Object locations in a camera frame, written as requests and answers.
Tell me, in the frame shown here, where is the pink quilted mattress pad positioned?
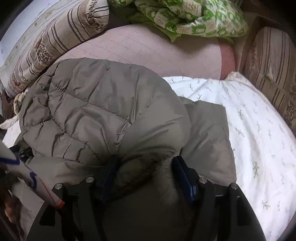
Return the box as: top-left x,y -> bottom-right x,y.
59,24 -> 235,80

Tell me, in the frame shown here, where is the striped beige side cushion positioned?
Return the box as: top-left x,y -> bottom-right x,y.
244,27 -> 295,132

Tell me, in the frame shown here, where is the green white patterned blanket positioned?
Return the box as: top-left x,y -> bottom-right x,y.
109,0 -> 248,42

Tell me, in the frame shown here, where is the white sleeve with blue lines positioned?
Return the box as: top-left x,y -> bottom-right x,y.
1,142 -> 64,208

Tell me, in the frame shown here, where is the white leaf-print bed sheet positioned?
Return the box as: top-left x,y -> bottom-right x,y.
0,71 -> 296,241

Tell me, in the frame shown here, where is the dark brown garment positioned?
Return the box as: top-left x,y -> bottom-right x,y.
1,90 -> 14,119

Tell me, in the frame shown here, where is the striped floral beige pillow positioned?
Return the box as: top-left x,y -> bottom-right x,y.
5,1 -> 109,98

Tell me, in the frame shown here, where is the olive quilted puffer jacket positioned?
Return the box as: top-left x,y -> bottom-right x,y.
11,58 -> 238,241

